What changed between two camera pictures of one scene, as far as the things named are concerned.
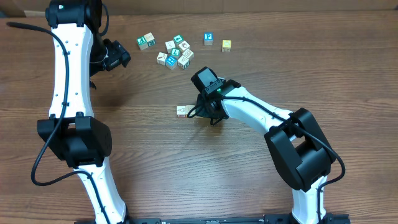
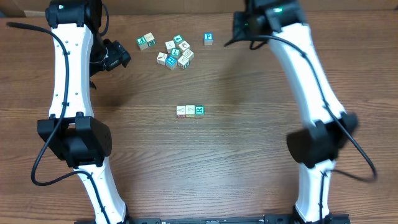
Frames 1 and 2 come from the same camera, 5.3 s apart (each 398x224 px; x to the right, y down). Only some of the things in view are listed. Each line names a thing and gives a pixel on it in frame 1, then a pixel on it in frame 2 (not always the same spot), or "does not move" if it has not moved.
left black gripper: x=118 y=55 does not move
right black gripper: x=203 y=111 -> x=239 y=24
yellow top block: x=188 y=108 does not move
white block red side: x=181 y=111 does not move
